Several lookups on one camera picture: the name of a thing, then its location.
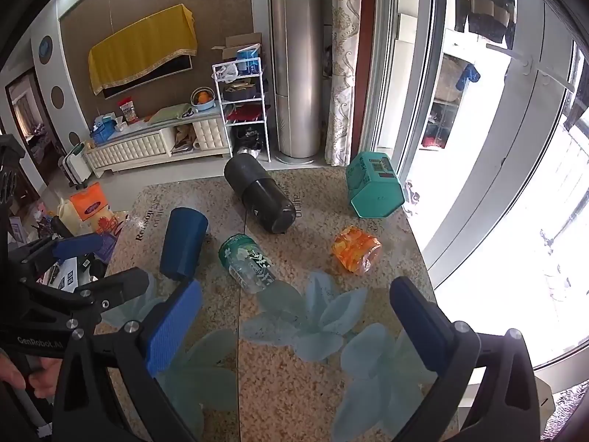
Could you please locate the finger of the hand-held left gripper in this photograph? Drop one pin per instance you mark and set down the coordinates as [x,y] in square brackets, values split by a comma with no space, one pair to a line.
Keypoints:
[122,287]
[76,246]

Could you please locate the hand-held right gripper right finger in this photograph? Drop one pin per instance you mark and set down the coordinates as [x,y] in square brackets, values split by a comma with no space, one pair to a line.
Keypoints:
[421,327]

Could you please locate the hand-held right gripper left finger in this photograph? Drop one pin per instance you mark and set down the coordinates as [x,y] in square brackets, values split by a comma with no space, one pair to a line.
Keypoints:
[174,331]

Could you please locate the dark blue cup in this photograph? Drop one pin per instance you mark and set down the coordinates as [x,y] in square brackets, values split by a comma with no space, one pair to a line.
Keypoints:
[184,245]

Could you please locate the person's left hand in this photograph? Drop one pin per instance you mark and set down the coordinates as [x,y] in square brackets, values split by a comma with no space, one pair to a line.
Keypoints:
[43,374]

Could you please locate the orange printed bag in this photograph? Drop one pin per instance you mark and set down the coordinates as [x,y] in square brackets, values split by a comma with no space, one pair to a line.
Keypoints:
[91,205]

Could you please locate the white suitcase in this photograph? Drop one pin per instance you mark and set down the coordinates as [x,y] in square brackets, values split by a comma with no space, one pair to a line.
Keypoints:
[76,165]

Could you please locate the orange plastic jar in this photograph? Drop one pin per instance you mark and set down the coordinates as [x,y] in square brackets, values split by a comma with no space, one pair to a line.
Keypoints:
[356,251]

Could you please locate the clear jar with green lid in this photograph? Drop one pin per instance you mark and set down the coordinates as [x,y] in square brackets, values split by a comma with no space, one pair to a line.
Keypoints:
[246,260]

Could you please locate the blue plastic basket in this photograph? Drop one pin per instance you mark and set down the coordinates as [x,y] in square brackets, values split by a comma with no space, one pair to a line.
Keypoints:
[103,131]

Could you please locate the white tufted television cabinet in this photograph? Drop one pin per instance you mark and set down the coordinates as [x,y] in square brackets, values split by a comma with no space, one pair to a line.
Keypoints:
[156,142]

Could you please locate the red snack bag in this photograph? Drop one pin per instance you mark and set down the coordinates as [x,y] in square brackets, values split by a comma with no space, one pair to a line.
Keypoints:
[129,110]

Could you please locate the teal hexagonal tin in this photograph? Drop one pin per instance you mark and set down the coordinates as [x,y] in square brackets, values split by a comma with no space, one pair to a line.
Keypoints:
[373,186]

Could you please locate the black thermos bottle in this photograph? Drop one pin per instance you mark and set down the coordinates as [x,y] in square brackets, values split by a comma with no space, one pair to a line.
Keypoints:
[262,195]

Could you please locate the green folded cloth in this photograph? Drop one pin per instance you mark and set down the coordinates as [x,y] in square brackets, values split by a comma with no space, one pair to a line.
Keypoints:
[169,113]

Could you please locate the light blue fruit basket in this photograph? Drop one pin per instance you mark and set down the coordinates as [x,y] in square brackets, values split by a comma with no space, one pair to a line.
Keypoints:
[202,100]

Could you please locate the black plastic bag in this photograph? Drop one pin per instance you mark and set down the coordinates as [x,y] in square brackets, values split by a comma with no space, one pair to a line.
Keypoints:
[249,140]

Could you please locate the yellow cloth cover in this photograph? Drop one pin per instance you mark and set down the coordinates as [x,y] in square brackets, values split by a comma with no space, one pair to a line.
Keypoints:
[142,46]

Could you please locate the blue hanging cloth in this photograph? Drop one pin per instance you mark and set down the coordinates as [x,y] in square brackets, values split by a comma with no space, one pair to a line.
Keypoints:
[467,76]

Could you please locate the open cardboard box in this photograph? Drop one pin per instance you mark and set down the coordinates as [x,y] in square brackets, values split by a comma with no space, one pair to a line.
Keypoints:
[239,46]

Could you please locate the patterned beige curtain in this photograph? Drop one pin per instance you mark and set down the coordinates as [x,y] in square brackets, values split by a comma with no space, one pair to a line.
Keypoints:
[340,64]

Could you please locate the silver standing air conditioner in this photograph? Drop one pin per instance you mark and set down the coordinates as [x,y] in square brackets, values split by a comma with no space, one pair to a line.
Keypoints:
[294,64]

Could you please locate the striped hanging sweater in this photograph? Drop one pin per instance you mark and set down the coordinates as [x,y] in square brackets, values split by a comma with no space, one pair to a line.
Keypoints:
[485,2]

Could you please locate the round wall plaque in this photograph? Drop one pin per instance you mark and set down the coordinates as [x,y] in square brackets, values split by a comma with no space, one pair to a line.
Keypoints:
[57,97]
[46,48]

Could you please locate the black wall television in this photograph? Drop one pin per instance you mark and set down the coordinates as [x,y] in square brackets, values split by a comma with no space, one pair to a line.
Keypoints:
[152,76]

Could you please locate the white clothes rail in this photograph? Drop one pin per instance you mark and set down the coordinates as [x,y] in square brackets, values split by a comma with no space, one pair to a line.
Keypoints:
[529,62]

